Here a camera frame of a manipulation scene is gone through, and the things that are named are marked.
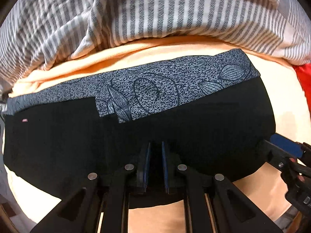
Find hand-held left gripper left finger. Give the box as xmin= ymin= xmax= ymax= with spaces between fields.
xmin=30 ymin=142 xmax=152 ymax=233

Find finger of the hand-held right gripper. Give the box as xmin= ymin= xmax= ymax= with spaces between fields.
xmin=262 ymin=139 xmax=292 ymax=168
xmin=269 ymin=133 xmax=311 ymax=158

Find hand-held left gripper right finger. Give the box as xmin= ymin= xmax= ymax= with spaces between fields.
xmin=162 ymin=141 xmax=284 ymax=233

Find black pants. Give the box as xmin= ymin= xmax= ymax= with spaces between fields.
xmin=3 ymin=76 xmax=276 ymax=210

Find red cloth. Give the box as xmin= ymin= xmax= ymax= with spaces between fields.
xmin=293 ymin=64 xmax=311 ymax=103

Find blue leaf-patterned cloth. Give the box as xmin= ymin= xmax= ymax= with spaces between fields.
xmin=6 ymin=49 xmax=261 ymax=124

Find peach bed sheet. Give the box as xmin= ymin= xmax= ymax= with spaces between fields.
xmin=3 ymin=35 xmax=311 ymax=233

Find grey white striped duvet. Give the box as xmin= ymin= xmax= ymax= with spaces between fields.
xmin=0 ymin=0 xmax=311 ymax=83

